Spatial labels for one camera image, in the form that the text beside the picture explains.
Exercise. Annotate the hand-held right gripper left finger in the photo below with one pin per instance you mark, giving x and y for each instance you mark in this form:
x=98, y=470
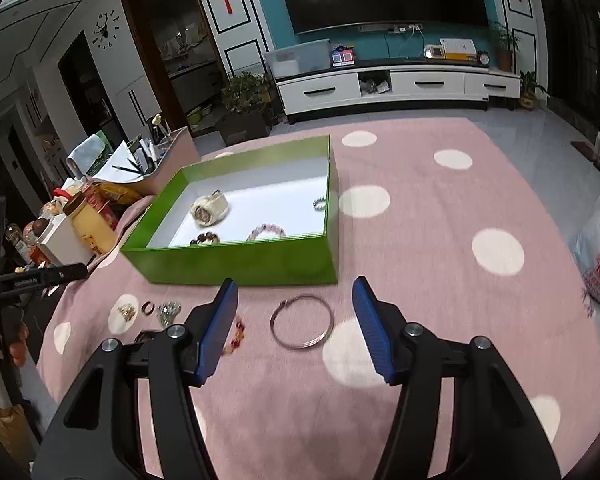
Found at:
x=215, y=330

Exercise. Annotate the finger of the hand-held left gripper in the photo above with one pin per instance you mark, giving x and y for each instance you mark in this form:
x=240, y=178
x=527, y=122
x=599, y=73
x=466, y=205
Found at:
x=35, y=279

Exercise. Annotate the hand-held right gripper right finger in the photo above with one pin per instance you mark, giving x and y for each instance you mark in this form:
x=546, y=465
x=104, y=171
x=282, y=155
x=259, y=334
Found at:
x=372, y=330

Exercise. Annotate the green cardboard box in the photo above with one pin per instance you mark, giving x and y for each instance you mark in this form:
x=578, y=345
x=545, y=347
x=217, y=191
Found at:
x=240, y=262

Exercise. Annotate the gold jewelry piece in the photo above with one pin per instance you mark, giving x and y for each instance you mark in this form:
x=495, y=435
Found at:
x=126, y=312

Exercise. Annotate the person's left hand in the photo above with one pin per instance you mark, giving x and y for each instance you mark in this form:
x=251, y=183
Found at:
x=16, y=347

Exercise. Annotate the glass bottle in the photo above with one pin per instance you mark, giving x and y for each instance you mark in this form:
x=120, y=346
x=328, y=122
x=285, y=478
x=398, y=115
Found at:
x=13, y=240

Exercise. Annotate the white carton box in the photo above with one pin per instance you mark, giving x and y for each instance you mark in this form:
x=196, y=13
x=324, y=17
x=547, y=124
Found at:
x=62, y=242

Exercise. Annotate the silver leaf brooch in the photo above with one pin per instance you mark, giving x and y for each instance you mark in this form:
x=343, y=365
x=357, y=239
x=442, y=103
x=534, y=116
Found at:
x=167, y=312

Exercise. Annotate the pink polka dot tablecloth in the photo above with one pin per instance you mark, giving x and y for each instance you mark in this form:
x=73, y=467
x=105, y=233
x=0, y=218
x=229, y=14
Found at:
x=430, y=310

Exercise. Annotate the yellow jar brown lid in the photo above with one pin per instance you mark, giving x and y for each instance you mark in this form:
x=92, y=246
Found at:
x=92, y=227

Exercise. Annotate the yellow snack packet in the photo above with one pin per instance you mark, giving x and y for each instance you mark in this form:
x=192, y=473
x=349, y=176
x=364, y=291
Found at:
x=117, y=192

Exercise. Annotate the grey paper roll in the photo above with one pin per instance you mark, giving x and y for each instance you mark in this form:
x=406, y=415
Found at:
x=85, y=152

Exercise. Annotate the tan woven bag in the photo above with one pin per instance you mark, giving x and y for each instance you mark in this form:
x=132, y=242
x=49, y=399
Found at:
x=5, y=425

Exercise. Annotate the pink desk organizer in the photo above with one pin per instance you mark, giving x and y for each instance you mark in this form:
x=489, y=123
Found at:
x=175, y=155

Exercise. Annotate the bushy potted plant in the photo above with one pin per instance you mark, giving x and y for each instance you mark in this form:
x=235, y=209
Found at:
x=245, y=95

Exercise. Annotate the white television cabinet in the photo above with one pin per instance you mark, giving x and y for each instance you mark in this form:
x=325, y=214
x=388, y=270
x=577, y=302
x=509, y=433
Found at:
x=325, y=92

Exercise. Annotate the small blue red box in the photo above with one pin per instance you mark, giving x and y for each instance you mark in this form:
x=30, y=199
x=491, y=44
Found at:
x=343, y=56

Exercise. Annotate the clear plastic storage box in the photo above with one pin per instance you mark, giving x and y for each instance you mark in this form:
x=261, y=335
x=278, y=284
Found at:
x=300, y=57

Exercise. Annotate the small white device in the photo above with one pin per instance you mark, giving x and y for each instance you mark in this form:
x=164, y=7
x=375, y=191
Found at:
x=434, y=52

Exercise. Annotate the small potted plant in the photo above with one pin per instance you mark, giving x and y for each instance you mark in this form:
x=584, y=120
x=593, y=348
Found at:
x=529, y=90

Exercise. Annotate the black alarm clock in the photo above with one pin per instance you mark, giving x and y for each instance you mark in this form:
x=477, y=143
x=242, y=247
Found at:
x=484, y=58

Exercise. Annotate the yellow white box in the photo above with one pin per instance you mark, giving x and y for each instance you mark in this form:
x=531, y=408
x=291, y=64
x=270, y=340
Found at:
x=459, y=49

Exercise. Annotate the tall potted plant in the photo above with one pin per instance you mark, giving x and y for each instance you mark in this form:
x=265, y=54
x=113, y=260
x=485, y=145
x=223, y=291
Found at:
x=504, y=45

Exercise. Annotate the black wall clock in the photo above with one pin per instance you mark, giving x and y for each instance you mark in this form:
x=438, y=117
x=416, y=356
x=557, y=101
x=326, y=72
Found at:
x=105, y=30

